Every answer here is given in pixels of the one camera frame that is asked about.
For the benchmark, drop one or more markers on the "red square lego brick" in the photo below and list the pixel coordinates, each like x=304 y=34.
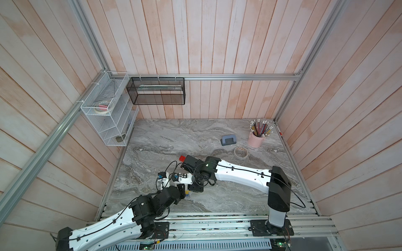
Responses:
x=182 y=158

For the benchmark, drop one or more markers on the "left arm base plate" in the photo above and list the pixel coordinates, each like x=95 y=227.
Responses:
x=158 y=230

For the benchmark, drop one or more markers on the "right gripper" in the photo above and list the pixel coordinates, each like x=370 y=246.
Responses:
x=194 y=189

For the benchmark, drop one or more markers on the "white wire shelf rack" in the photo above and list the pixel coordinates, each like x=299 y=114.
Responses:
x=113 y=128

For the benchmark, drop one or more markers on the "aluminium mounting rail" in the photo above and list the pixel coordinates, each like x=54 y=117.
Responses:
x=214 y=226

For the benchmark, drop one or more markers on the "bundle of pencils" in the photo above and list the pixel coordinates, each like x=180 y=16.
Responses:
x=260 y=128

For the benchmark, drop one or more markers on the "pink pencil cup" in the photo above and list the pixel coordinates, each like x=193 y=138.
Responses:
x=255 y=141

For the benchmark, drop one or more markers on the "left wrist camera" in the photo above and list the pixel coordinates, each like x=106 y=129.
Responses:
x=163 y=181

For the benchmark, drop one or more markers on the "tape roll on shelf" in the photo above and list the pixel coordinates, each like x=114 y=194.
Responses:
x=103 y=107

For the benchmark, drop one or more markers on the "black mesh basket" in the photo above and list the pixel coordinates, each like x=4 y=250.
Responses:
x=157 y=90

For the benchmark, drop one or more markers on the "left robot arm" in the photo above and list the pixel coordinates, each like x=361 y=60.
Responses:
x=136 y=220

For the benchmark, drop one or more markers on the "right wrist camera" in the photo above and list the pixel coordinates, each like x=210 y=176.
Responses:
x=186 y=179

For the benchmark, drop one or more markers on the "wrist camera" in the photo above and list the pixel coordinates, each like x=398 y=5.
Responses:
x=186 y=179
x=163 y=181

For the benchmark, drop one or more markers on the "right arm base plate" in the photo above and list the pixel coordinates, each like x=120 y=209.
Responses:
x=263 y=228

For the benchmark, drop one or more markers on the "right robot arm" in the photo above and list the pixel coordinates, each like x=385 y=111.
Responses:
x=272 y=182

